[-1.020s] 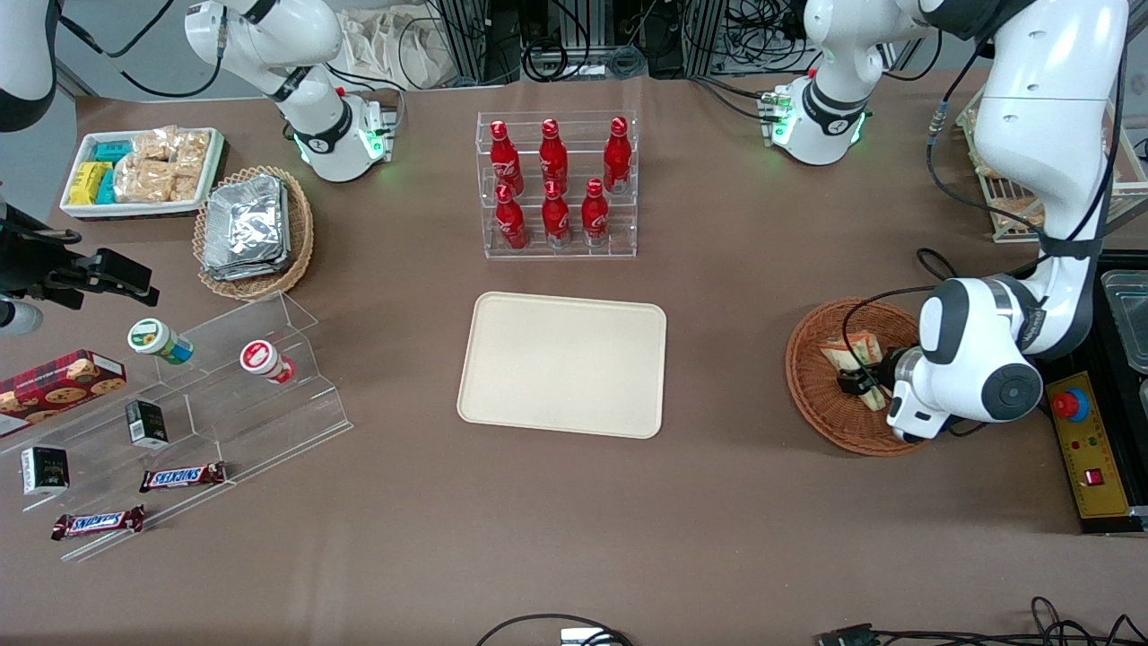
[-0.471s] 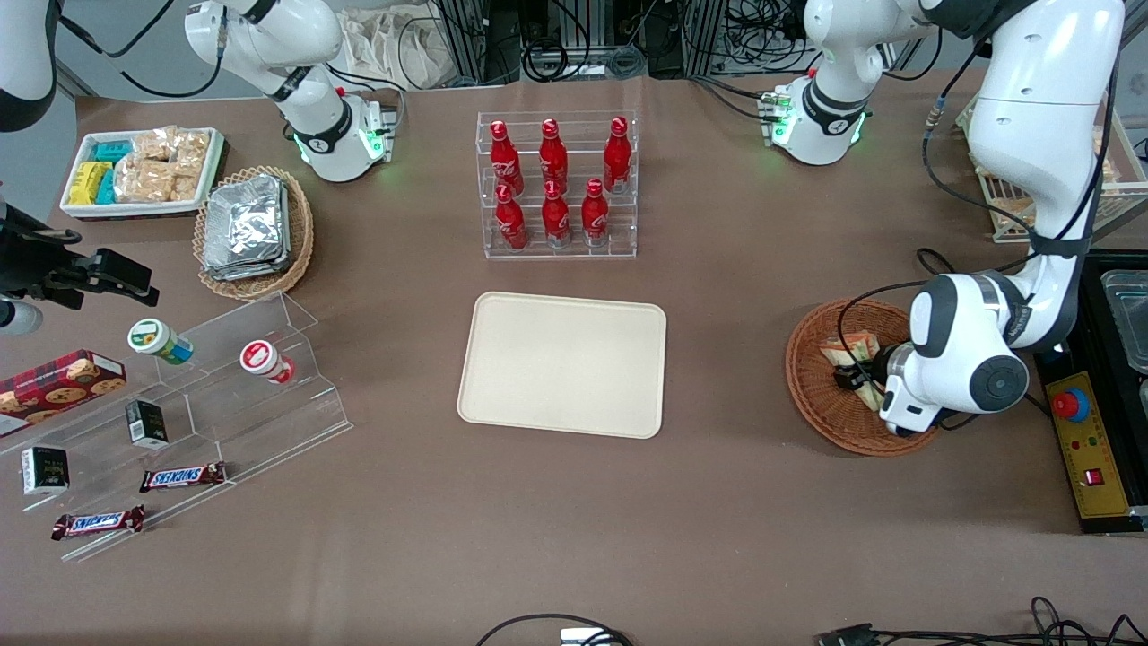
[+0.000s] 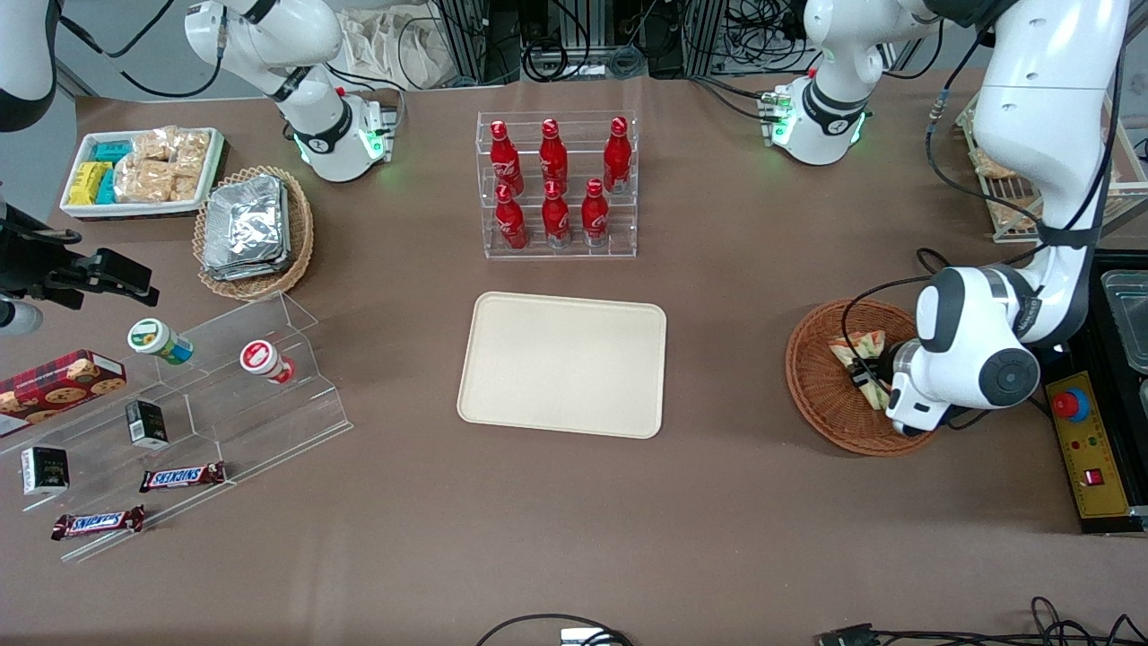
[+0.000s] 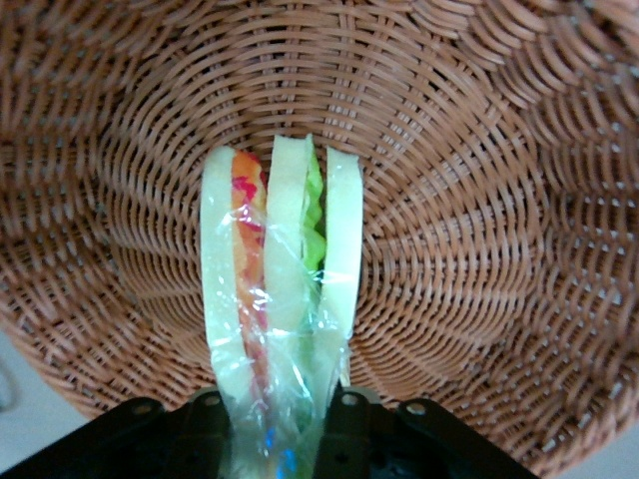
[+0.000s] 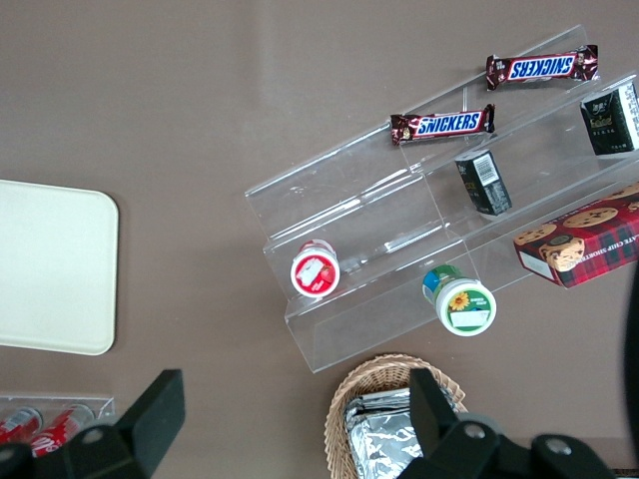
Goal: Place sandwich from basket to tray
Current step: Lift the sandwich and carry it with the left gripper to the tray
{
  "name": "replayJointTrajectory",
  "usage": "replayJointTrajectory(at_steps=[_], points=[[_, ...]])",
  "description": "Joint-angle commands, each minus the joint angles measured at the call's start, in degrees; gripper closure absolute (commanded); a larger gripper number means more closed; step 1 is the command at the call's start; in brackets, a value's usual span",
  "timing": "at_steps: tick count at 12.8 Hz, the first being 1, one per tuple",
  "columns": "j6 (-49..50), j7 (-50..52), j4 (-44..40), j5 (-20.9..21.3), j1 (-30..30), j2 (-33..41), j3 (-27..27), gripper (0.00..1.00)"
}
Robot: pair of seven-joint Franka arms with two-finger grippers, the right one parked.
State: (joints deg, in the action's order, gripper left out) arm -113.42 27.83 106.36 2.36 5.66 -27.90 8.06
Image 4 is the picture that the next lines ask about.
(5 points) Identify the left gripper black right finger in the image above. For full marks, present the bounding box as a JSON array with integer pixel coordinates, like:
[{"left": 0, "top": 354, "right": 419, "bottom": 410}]
[{"left": 312, "top": 386, "right": 540, "bottom": 479}]

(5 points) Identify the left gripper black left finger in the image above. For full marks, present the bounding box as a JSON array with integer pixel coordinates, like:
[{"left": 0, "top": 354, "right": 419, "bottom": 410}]
[{"left": 0, "top": 391, "right": 236, "bottom": 479}]

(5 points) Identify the triangle sandwich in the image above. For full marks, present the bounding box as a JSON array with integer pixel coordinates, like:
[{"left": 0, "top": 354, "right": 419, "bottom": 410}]
[{"left": 199, "top": 133, "right": 361, "bottom": 479}]

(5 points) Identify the round brown wicker basket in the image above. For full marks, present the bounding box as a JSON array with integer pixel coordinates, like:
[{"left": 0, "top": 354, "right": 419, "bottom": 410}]
[{"left": 0, "top": 0, "right": 639, "bottom": 479}]

